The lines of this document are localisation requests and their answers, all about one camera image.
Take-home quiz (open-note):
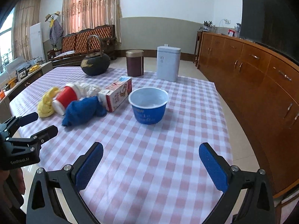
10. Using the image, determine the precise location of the yellow cloth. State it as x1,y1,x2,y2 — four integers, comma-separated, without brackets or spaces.
38,86,60,118

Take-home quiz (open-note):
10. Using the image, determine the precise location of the blue cloth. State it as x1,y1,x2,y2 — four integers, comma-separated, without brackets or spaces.
62,96,107,127

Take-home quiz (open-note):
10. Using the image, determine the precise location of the red white paper cup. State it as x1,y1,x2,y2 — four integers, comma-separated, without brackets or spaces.
52,83,81,116

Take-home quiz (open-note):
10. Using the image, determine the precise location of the white tissue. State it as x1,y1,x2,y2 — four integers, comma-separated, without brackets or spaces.
78,83,101,98

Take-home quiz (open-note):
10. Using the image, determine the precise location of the pink milk carton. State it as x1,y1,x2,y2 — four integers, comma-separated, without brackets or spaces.
97,76,132,112

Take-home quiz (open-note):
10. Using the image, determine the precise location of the blue plastic bowl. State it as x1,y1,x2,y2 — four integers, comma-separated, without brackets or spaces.
128,87,169,125

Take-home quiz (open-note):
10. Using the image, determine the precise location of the person's left hand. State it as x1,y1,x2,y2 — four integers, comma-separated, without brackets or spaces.
1,168,26,208

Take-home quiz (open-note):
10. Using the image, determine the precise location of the white refrigerator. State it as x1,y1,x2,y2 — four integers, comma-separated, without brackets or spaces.
29,23,46,61

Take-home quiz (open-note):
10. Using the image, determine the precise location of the black cast iron teapot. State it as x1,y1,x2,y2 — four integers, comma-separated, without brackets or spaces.
81,35,110,76

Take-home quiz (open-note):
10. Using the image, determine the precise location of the wooden bench sofa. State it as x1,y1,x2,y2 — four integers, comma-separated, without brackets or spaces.
50,25,117,68

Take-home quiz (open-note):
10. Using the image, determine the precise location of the coat rack with clothes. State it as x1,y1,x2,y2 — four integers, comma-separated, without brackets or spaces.
45,11,63,51

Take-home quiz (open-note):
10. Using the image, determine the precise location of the checkered tablecloth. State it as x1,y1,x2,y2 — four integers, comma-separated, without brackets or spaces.
19,72,233,223

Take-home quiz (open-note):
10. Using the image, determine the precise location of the wooden sideboard cabinet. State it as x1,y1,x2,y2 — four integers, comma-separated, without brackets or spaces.
196,32,298,197

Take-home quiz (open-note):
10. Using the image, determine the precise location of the dark red tea canister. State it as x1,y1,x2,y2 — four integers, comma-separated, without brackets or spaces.
126,50,144,77

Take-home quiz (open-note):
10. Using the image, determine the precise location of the pink patterned curtain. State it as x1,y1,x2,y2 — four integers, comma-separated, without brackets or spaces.
62,0,121,44

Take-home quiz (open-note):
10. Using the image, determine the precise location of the white rectangular tin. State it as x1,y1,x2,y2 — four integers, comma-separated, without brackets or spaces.
157,46,181,82

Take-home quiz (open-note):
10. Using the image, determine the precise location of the black flat television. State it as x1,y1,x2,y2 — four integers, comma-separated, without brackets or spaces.
240,0,298,63

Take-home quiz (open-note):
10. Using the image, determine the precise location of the potted plant on sideboard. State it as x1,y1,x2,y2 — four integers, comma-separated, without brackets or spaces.
200,21,215,32

